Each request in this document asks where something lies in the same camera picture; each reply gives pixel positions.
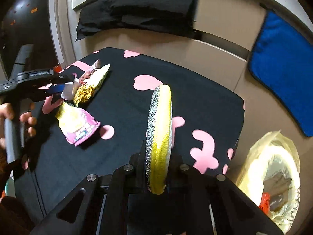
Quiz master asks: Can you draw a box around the black pink patterned tablecloth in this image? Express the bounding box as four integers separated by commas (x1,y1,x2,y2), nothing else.
15,48,245,223

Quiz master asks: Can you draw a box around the white wrapper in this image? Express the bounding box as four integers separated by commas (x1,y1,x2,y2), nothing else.
61,78,81,101

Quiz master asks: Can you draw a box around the red plastic bag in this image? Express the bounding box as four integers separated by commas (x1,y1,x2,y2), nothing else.
259,192,271,215

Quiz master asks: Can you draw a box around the black cloth on cabinet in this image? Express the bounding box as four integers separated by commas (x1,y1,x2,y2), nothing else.
76,0,197,40

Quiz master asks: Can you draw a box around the left hand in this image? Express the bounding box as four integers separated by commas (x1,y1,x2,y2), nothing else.
0,101,37,150

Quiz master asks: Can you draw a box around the blue towel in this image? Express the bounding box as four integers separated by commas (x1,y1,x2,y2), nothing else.
248,10,312,137

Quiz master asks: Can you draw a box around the yellow pink snack bag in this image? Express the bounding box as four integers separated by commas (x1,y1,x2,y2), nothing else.
56,102,100,146

